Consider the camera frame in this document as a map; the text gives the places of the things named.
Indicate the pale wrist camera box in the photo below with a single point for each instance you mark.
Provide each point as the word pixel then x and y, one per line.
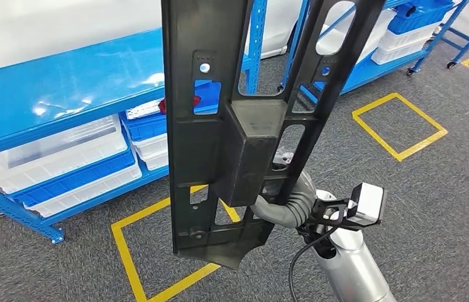
pixel 370 204

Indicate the black plastic mounting panel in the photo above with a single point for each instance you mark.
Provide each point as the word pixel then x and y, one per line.
pixel 193 158

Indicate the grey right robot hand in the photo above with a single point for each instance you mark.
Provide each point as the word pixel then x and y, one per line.
pixel 267 212

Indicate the white car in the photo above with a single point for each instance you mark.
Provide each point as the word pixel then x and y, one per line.
pixel 51 29

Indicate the white plastic storage bin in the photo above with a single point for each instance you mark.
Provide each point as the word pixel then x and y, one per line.
pixel 93 191
pixel 153 146
pixel 392 55
pixel 405 39
pixel 157 161

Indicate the white mesh sheet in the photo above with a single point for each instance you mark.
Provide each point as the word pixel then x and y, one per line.
pixel 145 109

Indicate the large white plastic bin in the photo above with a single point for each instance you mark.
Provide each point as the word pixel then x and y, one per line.
pixel 380 29

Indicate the black camera bracket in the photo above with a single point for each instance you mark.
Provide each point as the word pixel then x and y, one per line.
pixel 326 212

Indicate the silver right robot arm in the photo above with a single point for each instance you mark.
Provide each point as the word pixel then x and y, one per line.
pixel 355 271

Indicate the small red item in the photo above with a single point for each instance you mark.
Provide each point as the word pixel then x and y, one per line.
pixel 163 106

